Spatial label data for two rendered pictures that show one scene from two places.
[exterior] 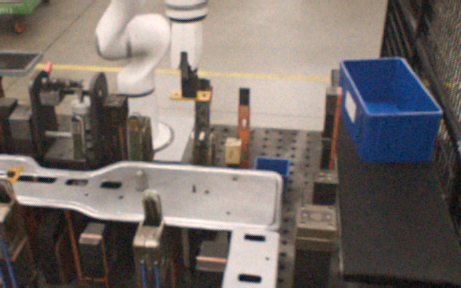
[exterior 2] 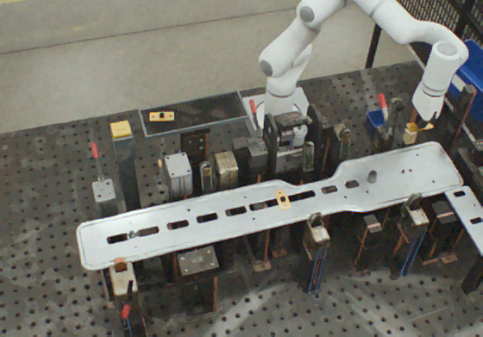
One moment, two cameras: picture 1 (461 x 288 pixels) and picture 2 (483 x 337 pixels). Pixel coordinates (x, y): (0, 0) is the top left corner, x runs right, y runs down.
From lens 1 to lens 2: 1.66 m
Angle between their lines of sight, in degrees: 32
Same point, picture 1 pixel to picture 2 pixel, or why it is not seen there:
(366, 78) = not seen: hidden behind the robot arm
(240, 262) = (464, 212)
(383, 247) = not seen: outside the picture
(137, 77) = (291, 83)
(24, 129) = (263, 159)
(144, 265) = (418, 233)
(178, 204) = (403, 184)
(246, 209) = (441, 175)
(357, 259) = not seen: outside the picture
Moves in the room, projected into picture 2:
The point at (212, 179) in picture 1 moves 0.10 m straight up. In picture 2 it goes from (405, 159) to (411, 141)
